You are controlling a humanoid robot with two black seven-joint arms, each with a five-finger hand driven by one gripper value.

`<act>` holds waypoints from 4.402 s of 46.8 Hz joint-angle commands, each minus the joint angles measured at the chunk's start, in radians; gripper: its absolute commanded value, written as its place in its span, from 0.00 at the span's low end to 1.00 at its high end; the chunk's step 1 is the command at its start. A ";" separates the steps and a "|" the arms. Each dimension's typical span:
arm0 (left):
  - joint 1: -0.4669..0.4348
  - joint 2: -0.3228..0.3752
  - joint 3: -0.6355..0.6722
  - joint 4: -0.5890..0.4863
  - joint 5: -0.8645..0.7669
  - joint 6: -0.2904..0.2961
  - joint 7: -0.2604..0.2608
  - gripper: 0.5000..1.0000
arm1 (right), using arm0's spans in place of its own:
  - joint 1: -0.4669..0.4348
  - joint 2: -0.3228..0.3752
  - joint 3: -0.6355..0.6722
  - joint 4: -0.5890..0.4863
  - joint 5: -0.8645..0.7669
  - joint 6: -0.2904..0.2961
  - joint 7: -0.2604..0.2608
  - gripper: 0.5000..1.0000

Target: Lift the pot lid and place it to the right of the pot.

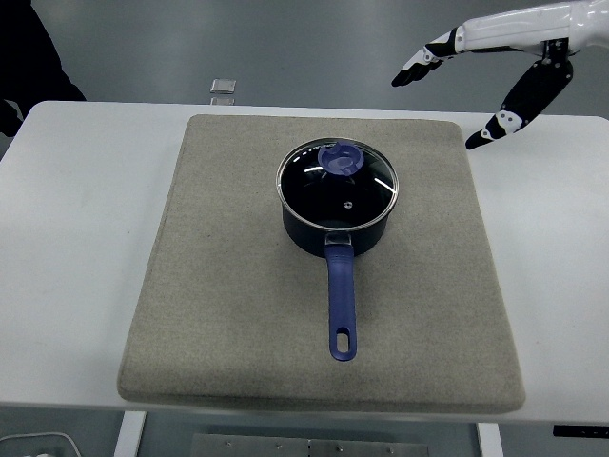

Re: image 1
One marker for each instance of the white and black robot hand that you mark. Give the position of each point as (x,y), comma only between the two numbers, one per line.
(514,26)

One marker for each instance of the glass lid with blue knob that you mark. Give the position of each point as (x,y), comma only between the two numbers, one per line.
(309,190)

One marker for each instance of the small silver floor plate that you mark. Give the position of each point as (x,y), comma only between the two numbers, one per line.
(223,86)

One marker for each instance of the beige fabric mat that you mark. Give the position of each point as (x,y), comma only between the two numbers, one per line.
(228,295)

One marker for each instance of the black table control panel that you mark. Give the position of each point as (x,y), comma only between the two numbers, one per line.
(580,431)

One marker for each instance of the white table leg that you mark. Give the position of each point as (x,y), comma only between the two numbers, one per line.
(491,443)
(129,435)

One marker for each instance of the person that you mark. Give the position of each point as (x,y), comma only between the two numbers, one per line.
(28,62)

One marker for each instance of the grey metal plate with screws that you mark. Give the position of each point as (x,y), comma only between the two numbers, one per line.
(266,447)

